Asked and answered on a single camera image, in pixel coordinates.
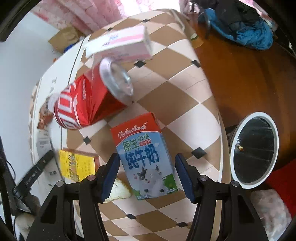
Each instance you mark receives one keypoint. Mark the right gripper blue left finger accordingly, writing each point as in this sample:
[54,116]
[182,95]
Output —
[105,178]

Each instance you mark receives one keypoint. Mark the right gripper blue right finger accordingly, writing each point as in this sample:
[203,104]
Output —
[189,178]

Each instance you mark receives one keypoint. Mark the yellow snack packet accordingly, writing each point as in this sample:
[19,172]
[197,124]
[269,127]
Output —
[77,165]

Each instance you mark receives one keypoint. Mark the blue milk carton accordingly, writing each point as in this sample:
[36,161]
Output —
[145,157]

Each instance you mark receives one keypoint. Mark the crushed red soda can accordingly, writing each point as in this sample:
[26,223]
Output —
[100,92]

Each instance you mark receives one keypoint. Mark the pink white box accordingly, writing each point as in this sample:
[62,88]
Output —
[129,44]

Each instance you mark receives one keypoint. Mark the white round trash bin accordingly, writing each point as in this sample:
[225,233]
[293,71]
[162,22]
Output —
[253,144]

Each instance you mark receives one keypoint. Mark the brown snack packet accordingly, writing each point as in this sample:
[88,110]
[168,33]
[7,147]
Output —
[45,116]

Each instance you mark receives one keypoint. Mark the brown paper bag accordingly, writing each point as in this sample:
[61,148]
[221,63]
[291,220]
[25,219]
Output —
[65,37]

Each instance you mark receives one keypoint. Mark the pink floral curtain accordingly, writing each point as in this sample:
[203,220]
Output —
[88,16]

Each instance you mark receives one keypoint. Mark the blue black clothes pile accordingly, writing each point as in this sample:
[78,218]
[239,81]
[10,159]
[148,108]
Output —
[237,22]

